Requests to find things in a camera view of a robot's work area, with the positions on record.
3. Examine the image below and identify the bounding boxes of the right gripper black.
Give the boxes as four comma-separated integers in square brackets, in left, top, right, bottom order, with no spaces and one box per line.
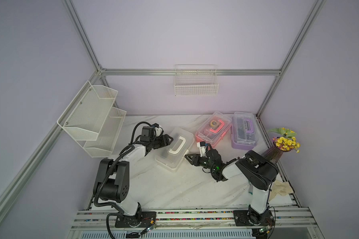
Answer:
[184,153,215,171]

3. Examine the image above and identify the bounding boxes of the white toolbox clear lid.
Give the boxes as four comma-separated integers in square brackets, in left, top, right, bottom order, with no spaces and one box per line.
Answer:
[155,127,194,172]

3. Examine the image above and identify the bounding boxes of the pink toolbox clear lid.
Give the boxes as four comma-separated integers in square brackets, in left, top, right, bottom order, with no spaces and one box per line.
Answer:
[195,112,232,148]

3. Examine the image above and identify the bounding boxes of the purple toolbox clear lid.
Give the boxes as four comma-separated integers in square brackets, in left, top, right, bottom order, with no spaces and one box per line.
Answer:
[231,112,259,150]

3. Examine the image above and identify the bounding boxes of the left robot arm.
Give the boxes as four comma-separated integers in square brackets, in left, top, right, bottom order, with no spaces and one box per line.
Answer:
[93,121,174,239]

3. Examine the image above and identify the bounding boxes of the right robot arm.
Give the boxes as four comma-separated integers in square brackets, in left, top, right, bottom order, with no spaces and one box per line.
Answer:
[184,146,279,227]

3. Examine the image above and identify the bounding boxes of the yellow tape measure pink box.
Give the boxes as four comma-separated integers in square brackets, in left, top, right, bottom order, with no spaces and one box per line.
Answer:
[210,120,218,128]

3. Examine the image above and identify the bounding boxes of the white two-tier mesh shelf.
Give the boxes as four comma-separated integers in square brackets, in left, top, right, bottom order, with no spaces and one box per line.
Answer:
[57,81,127,158]

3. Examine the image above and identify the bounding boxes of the yellow flowers in vase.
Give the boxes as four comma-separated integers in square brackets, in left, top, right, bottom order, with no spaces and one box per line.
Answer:
[262,127,301,164]

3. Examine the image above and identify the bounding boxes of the white green work glove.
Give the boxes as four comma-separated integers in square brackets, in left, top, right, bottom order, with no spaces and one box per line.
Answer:
[248,180,294,202]

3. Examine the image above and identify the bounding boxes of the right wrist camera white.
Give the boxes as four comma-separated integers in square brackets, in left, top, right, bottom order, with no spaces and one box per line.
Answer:
[196,141,208,157]

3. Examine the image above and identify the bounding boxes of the white wire wall basket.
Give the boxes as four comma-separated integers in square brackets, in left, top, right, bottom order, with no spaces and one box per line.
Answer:
[174,64,219,96]

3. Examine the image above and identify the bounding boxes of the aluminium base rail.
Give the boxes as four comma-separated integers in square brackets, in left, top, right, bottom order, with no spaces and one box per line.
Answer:
[67,207,324,239]

